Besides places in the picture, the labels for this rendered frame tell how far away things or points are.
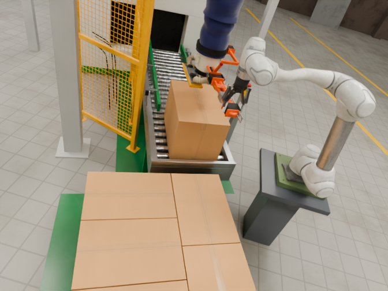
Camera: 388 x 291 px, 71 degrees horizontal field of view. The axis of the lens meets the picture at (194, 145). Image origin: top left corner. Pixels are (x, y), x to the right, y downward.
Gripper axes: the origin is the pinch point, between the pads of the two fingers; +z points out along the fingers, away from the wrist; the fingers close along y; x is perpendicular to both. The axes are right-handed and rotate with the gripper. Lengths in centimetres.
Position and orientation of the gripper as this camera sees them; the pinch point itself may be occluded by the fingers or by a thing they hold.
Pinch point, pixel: (231, 108)
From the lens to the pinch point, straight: 161.7
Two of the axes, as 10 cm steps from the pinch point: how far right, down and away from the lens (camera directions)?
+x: 1.8, 6.7, -7.2
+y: -9.6, -0.5, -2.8
